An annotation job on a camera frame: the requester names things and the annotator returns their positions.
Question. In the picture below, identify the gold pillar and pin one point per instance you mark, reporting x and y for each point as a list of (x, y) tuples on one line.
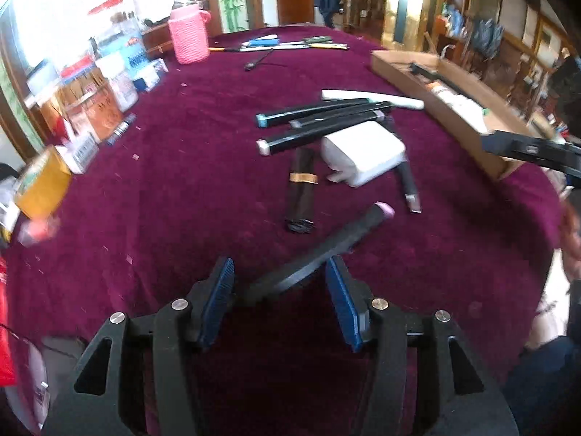
[(413, 4)]

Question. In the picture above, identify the black bundle gold band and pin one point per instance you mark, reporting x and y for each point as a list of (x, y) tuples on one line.
[(299, 200)]

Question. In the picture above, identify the small pink block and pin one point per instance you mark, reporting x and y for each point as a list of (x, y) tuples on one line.
[(38, 231)]

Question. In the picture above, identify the wooden staircase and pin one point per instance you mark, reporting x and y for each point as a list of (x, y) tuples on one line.
[(358, 9)]

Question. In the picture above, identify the blue black battery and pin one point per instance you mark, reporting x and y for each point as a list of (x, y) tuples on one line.
[(120, 131)]

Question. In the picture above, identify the dark garment on chair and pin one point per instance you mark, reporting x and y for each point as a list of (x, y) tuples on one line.
[(488, 36)]

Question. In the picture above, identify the carved wooden chair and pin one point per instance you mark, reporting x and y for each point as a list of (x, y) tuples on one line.
[(513, 77)]

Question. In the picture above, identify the grey flat packet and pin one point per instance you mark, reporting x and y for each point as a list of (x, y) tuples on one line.
[(31, 386)]

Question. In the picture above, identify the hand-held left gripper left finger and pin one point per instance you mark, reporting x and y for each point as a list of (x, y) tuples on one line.
[(220, 299)]

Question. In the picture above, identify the dark jacket on newel post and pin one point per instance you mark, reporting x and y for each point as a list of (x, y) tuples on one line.
[(327, 2)]

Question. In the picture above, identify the white charger block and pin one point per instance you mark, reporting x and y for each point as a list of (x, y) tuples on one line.
[(363, 154)]

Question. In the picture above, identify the shallow cardboard tray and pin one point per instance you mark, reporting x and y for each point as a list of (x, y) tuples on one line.
[(454, 127)]

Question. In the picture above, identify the black marker grey tip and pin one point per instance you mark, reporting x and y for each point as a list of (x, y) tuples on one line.
[(336, 119)]

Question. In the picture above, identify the red plastic bag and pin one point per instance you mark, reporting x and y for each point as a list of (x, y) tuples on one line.
[(7, 327)]

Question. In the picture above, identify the black marker pink tip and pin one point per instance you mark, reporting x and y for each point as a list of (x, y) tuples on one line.
[(336, 240)]

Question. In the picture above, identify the black marker silver tip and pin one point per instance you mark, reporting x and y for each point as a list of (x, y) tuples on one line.
[(408, 186)]

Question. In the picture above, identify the yellow box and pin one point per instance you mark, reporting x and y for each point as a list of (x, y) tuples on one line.
[(43, 186)]

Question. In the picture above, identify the black marker white tip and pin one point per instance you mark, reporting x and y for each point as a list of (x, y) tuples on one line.
[(290, 141)]

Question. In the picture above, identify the white slim pen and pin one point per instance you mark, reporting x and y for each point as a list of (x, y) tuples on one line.
[(286, 46)]

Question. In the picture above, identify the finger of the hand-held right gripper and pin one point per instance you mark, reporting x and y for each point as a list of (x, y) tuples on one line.
[(526, 150)]

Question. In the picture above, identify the wooden sideboard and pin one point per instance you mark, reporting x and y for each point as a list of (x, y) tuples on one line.
[(156, 36)]

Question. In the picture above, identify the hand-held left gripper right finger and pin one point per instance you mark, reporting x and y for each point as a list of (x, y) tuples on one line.
[(345, 304)]

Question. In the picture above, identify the orange black pen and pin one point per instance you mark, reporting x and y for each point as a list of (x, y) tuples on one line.
[(222, 48)]

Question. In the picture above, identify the person's leg in dark trousers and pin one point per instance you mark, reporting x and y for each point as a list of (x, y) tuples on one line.
[(544, 386)]

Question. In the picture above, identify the white tube marker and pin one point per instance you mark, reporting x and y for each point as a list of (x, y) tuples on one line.
[(354, 95)]

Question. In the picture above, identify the blue white small box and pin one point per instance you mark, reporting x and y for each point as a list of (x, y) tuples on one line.
[(150, 77)]

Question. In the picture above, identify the blue label tub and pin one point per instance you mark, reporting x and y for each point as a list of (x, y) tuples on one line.
[(131, 57)]

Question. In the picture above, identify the person's right hand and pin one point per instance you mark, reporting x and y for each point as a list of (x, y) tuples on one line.
[(573, 240)]

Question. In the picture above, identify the clear container red lid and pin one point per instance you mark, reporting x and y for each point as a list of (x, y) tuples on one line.
[(106, 7)]

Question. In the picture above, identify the black marker blue tip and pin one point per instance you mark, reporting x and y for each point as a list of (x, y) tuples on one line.
[(308, 111)]

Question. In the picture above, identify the white plastic jar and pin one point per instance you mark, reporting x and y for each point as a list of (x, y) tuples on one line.
[(125, 93)]

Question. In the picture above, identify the pink crochet covered bottle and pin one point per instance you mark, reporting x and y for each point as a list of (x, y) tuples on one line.
[(188, 36)]

